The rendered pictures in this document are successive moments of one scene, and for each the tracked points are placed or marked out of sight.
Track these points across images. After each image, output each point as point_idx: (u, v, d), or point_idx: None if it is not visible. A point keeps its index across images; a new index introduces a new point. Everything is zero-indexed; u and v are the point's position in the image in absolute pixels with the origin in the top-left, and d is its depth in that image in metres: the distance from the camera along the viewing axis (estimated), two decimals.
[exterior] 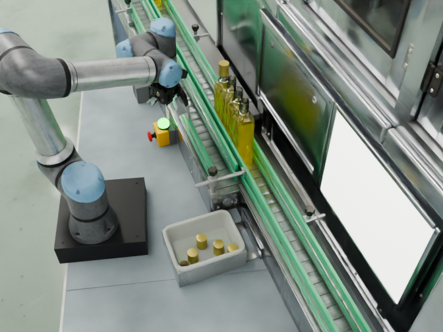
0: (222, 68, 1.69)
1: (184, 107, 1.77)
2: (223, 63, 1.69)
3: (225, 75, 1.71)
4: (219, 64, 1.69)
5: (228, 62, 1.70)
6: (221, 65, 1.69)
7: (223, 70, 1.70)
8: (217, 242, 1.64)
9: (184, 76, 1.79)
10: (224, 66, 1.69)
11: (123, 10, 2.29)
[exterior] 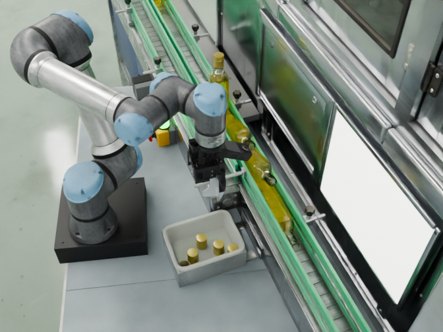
0: (217, 60, 1.72)
1: (217, 190, 1.39)
2: (217, 55, 1.72)
3: (220, 66, 1.74)
4: (214, 56, 1.72)
5: (223, 53, 1.73)
6: (217, 57, 1.72)
7: (218, 62, 1.73)
8: (217, 242, 1.64)
9: (243, 158, 1.37)
10: (219, 58, 1.72)
11: (123, 10, 2.29)
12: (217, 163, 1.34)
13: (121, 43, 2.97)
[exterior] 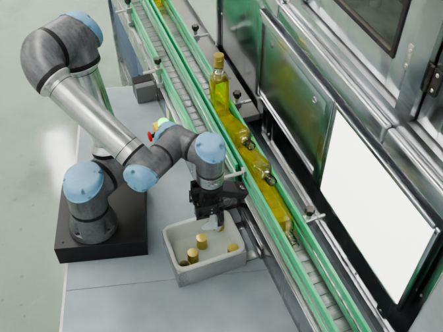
0: (217, 60, 1.72)
1: (216, 224, 1.52)
2: (217, 55, 1.72)
3: (220, 66, 1.74)
4: (214, 56, 1.72)
5: (223, 53, 1.73)
6: (217, 57, 1.72)
7: (218, 62, 1.73)
8: None
9: (240, 196, 1.49)
10: (219, 58, 1.72)
11: (123, 10, 2.29)
12: (217, 201, 1.46)
13: (121, 43, 2.97)
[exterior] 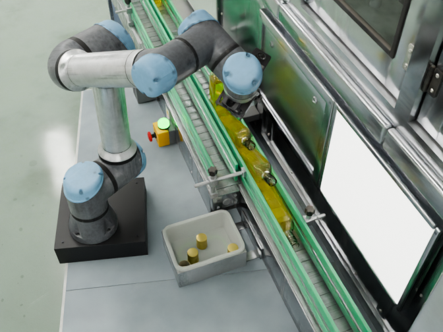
0: None
1: (252, 103, 1.31)
2: None
3: None
4: None
5: None
6: None
7: None
8: None
9: (265, 66, 1.23)
10: None
11: (123, 10, 2.29)
12: None
13: None
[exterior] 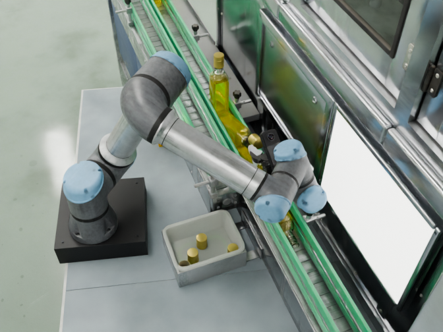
0: (217, 60, 1.72)
1: None
2: (217, 55, 1.72)
3: (220, 66, 1.74)
4: (214, 56, 1.72)
5: (223, 53, 1.73)
6: (217, 57, 1.72)
7: (218, 62, 1.73)
8: (257, 145, 1.60)
9: (276, 136, 1.49)
10: (219, 58, 1.72)
11: (123, 10, 2.29)
12: None
13: (121, 43, 2.97)
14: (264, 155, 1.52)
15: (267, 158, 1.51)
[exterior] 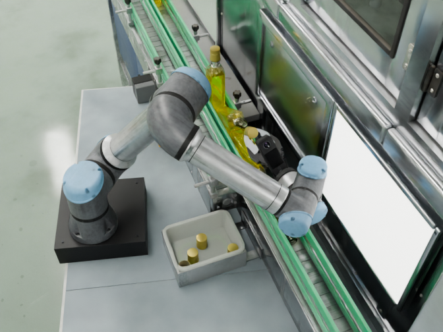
0: (213, 53, 1.75)
1: None
2: (213, 49, 1.75)
3: (216, 60, 1.77)
4: (210, 49, 1.75)
5: (219, 47, 1.76)
6: (213, 51, 1.74)
7: (214, 56, 1.76)
8: (251, 134, 1.60)
9: (272, 140, 1.50)
10: (215, 51, 1.74)
11: (123, 10, 2.29)
12: None
13: (121, 43, 2.97)
14: (262, 155, 1.55)
15: None
